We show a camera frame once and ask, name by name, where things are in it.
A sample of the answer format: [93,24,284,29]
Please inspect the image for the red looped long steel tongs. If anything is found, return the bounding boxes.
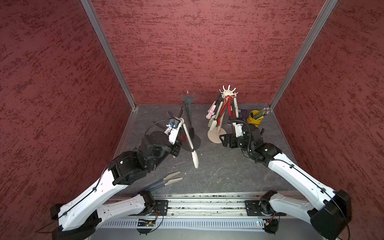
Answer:
[225,100,235,118]

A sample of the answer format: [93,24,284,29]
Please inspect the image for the aluminium corner post left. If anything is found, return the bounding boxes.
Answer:
[81,0,137,111]

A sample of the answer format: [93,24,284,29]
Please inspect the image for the pink handled tweezers tongs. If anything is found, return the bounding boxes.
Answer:
[206,98,220,120]

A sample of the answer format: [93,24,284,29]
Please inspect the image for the bundle of pencils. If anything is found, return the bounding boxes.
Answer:
[254,107,271,120]

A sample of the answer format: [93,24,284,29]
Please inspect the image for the black steel tongs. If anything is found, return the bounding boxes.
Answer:
[179,103,195,140]

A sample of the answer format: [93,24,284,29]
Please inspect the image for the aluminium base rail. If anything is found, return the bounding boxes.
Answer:
[96,192,317,234]

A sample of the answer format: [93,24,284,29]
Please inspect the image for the small red silicone tongs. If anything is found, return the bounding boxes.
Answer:
[217,96,233,126]

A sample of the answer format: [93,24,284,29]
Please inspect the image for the aluminium corner post right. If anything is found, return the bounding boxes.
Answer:
[270,0,338,111]

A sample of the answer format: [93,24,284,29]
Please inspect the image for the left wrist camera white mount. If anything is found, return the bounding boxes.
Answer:
[164,118,184,145]

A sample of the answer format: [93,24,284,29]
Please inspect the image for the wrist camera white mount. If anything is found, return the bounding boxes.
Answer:
[164,118,184,145]
[233,122,244,138]

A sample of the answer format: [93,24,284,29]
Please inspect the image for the aluminium corner post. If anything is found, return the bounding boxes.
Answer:
[270,0,338,111]
[81,0,137,111]

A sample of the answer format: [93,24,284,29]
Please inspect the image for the yellow metal pencil bucket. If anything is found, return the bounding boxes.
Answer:
[247,110,264,127]

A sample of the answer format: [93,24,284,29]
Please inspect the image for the cream blue handled tongs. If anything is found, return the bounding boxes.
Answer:
[133,171,183,196]

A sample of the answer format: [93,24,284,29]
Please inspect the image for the scalloped steel serving tongs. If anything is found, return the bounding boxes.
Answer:
[209,100,223,132]

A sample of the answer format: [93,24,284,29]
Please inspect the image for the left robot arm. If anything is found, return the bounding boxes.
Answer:
[51,131,181,240]

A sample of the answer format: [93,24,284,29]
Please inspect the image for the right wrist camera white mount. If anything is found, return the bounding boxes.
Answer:
[233,122,244,138]

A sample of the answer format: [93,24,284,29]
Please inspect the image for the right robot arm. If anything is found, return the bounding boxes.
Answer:
[220,120,352,240]

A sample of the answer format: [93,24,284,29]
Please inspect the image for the cream utensil rack stand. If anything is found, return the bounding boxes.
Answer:
[207,85,237,144]

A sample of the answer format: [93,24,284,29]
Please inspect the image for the purple book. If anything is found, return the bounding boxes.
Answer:
[238,109,248,121]

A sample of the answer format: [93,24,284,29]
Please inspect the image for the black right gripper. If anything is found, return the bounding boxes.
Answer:
[219,132,254,152]

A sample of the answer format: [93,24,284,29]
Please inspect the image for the dark grey utensil rack stand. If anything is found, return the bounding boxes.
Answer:
[179,91,201,150]

